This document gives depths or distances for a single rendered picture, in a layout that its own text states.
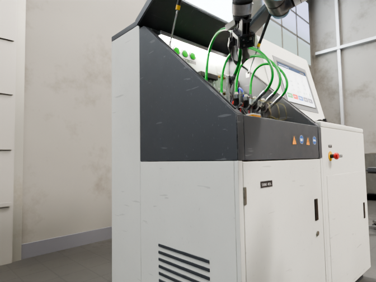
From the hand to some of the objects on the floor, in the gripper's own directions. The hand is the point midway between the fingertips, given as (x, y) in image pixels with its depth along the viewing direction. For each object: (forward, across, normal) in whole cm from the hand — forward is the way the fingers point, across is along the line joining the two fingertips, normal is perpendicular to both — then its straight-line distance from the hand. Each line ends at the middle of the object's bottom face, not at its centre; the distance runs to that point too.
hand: (238, 61), depth 123 cm
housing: (+139, -23, -27) cm, 143 cm away
